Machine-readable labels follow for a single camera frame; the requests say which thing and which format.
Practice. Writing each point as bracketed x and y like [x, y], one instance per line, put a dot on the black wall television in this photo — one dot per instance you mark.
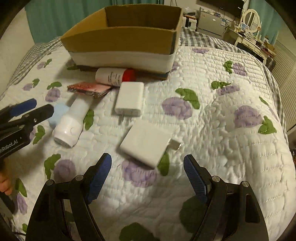
[234, 7]

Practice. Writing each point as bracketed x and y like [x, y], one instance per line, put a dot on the silver mini fridge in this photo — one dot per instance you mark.
[210, 24]

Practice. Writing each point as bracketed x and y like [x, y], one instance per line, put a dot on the white rectangular charger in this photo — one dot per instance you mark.
[129, 100]

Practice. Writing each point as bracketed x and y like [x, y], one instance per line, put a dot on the teal window curtain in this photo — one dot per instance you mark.
[52, 18]

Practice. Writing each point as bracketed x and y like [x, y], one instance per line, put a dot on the floral white quilt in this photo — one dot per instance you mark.
[218, 104]

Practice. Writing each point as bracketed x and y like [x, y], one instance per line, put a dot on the light blue earbuds case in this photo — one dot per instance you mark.
[59, 111]

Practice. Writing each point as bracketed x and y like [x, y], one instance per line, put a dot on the white square power adapter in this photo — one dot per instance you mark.
[147, 143]

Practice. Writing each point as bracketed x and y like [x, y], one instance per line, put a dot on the white bottle red cap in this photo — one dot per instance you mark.
[114, 76]

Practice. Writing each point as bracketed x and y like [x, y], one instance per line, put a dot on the white handheld device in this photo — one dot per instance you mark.
[70, 126]

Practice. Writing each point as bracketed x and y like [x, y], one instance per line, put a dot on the brown cardboard box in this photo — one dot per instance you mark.
[144, 37]

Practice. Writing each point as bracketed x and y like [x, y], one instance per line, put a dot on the oval vanity mirror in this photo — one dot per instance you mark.
[251, 19]

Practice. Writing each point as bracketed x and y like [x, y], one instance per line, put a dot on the white dressing table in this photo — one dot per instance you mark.
[248, 46]

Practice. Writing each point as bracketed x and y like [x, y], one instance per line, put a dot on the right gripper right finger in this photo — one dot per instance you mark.
[231, 210]

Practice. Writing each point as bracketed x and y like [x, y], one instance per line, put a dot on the white suitcase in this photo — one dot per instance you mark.
[190, 22]

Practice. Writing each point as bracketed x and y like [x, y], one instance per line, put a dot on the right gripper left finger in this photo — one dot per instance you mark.
[48, 218]

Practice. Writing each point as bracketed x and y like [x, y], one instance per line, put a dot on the left hand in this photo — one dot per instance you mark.
[5, 179]

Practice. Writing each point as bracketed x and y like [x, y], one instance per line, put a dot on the teal right curtain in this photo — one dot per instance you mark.
[271, 22]

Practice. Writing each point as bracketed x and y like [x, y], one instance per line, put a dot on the white louvered wardrobe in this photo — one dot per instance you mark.
[284, 73]

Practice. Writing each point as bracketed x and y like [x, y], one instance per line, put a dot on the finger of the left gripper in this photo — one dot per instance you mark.
[12, 111]
[32, 118]

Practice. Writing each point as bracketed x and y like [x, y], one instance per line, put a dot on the pink patterned card box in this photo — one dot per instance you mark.
[92, 89]

